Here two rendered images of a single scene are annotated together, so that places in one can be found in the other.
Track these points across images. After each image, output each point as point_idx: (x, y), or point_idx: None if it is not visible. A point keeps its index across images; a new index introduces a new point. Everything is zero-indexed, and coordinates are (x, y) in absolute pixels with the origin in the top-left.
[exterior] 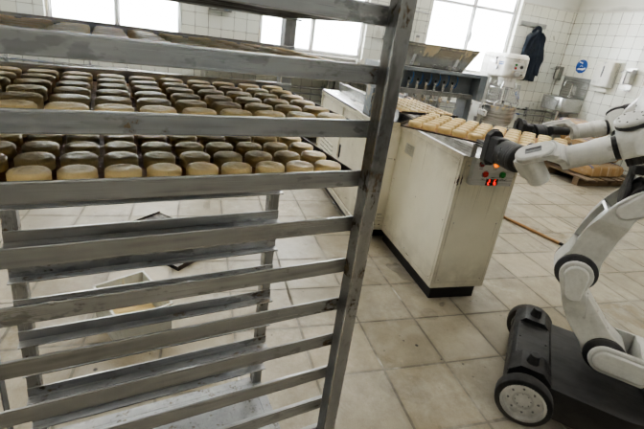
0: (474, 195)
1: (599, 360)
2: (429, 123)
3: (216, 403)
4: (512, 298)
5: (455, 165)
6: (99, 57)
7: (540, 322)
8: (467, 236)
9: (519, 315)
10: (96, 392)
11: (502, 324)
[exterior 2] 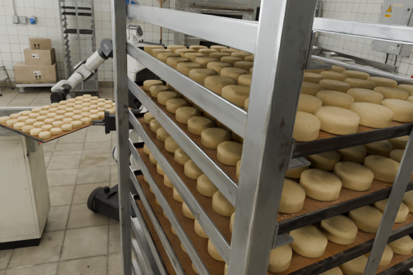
0: (34, 156)
1: None
2: (48, 127)
3: None
4: (59, 198)
5: (17, 145)
6: None
7: (112, 191)
8: (40, 185)
9: (102, 197)
10: None
11: (82, 213)
